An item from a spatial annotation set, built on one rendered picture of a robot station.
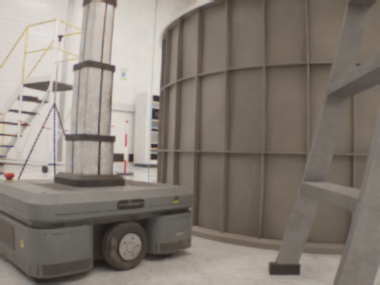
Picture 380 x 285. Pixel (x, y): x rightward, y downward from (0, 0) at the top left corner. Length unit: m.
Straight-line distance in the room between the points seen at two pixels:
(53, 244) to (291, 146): 1.01
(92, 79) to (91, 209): 0.48
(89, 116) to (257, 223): 0.84
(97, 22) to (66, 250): 0.81
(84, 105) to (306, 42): 0.94
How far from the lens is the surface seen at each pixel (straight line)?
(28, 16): 9.46
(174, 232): 1.29
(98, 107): 1.30
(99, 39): 1.36
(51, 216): 1.01
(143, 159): 9.32
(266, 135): 1.56
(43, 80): 6.18
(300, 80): 1.56
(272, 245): 1.50
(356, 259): 0.71
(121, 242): 1.15
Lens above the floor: 0.38
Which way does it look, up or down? 3 degrees up
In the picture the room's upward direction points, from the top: 2 degrees clockwise
